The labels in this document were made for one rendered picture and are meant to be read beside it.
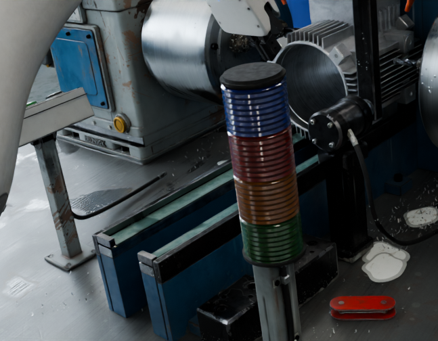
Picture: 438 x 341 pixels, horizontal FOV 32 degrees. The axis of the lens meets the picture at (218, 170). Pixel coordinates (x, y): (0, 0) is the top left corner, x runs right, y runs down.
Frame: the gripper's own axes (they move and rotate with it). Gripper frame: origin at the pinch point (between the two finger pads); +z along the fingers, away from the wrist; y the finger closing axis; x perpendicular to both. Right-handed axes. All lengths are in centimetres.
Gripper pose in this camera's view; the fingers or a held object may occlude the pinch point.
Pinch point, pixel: (267, 46)
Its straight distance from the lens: 124.9
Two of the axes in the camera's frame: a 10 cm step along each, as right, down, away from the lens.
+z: 4.7, 5.9, 6.6
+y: 7.1, 2.0, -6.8
